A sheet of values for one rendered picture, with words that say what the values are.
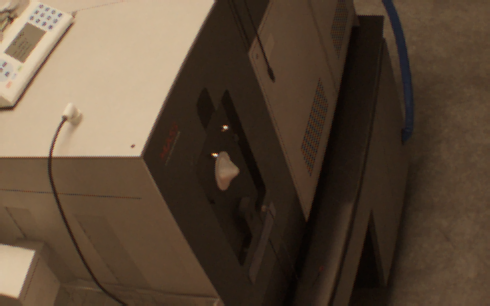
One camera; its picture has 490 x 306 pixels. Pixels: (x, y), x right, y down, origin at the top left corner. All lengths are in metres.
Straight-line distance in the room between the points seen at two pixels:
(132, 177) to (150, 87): 0.14
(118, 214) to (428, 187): 1.78
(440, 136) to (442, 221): 0.43
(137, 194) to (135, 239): 0.12
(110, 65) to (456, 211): 1.73
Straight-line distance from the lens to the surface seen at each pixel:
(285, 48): 1.58
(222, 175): 1.27
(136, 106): 1.10
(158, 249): 1.19
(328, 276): 1.68
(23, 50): 1.33
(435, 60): 3.30
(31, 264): 1.27
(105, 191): 1.11
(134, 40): 1.24
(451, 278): 2.50
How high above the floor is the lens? 2.09
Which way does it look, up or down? 43 degrees down
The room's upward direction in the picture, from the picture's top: 21 degrees counter-clockwise
